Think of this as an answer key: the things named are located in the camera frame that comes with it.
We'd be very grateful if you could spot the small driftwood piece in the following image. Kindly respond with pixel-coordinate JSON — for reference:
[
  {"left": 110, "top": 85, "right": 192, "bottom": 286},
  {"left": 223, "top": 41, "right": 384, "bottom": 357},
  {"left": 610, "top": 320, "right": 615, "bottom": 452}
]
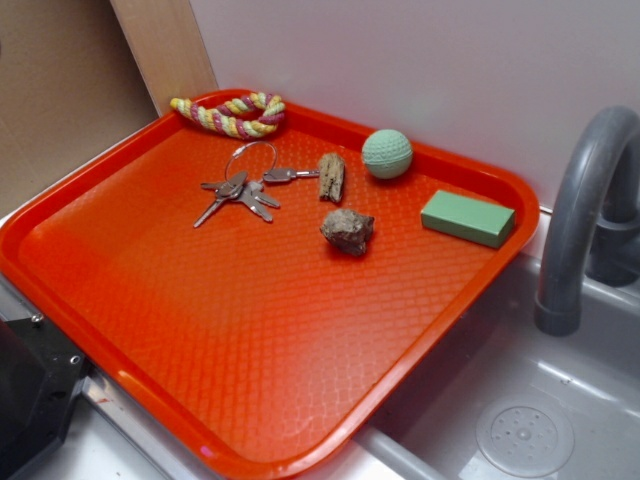
[{"left": 318, "top": 153, "right": 346, "bottom": 204}]

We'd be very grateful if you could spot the grey curved faucet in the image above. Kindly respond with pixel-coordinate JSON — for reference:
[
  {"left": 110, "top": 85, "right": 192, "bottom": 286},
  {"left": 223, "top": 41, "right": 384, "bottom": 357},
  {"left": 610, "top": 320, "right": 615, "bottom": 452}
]
[{"left": 534, "top": 106, "right": 639, "bottom": 336}]

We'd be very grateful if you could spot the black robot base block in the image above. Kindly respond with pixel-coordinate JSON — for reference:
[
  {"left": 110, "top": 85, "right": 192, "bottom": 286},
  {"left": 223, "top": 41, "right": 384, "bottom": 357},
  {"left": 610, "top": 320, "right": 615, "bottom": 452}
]
[{"left": 1, "top": 314, "right": 89, "bottom": 479}]

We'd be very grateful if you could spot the brown cardboard panel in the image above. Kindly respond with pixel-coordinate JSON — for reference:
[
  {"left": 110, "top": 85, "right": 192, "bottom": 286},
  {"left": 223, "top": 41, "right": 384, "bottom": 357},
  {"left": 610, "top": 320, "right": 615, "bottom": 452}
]
[{"left": 1, "top": 1, "right": 157, "bottom": 215}]

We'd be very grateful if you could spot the braided colourful rope toy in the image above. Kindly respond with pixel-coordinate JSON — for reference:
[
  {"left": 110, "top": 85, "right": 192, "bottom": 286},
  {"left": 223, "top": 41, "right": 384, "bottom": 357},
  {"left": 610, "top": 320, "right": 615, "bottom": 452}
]
[{"left": 170, "top": 92, "right": 286, "bottom": 141}]

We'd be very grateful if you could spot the green textured ball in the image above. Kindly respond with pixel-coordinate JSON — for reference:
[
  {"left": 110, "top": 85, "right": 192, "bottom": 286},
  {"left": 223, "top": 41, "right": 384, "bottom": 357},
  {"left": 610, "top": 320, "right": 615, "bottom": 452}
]
[{"left": 361, "top": 129, "right": 413, "bottom": 180}]

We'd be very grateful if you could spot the orange plastic tray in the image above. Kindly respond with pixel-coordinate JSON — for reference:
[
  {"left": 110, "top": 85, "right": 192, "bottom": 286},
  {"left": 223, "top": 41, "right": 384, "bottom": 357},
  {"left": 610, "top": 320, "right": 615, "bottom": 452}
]
[{"left": 1, "top": 104, "right": 539, "bottom": 479}]

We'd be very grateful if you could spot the round sink drain cover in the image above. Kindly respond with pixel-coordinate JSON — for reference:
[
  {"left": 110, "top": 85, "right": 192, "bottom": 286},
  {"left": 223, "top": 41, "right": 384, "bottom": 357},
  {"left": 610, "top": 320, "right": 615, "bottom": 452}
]
[{"left": 475, "top": 395, "right": 575, "bottom": 479}]

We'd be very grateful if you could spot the grey plastic sink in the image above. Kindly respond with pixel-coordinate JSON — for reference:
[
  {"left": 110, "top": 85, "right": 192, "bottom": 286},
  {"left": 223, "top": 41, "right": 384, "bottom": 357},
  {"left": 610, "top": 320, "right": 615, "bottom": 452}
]
[{"left": 356, "top": 255, "right": 639, "bottom": 479}]

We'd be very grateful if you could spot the green rectangular block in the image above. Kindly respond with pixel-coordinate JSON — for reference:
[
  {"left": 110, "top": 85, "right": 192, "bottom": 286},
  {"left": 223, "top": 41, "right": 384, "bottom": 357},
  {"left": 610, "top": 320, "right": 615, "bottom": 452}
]
[{"left": 421, "top": 190, "right": 516, "bottom": 248}]

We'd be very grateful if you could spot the light wooden board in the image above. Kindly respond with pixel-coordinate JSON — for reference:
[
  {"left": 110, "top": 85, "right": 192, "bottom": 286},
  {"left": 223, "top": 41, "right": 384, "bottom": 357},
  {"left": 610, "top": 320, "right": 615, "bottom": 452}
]
[{"left": 111, "top": 0, "right": 219, "bottom": 115}]

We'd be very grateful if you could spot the brown rock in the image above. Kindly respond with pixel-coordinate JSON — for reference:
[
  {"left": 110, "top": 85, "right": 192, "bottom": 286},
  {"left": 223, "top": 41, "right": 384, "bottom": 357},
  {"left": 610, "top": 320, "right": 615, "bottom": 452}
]
[{"left": 320, "top": 208, "right": 375, "bottom": 257}]

